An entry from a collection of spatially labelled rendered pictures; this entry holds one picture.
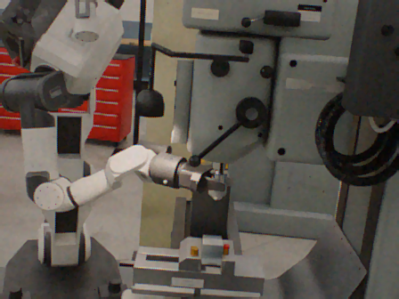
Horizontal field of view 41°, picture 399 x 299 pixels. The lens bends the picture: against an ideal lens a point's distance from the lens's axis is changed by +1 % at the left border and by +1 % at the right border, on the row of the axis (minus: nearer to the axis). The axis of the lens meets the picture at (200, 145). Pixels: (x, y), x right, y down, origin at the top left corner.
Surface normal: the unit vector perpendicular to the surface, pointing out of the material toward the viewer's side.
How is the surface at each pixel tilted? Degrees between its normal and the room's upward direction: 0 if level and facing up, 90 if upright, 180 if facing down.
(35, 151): 80
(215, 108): 90
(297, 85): 90
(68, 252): 104
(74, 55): 58
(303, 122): 90
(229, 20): 90
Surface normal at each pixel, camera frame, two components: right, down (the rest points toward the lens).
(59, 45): 0.29, -0.27
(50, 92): 0.91, -0.01
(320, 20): 0.00, 0.26
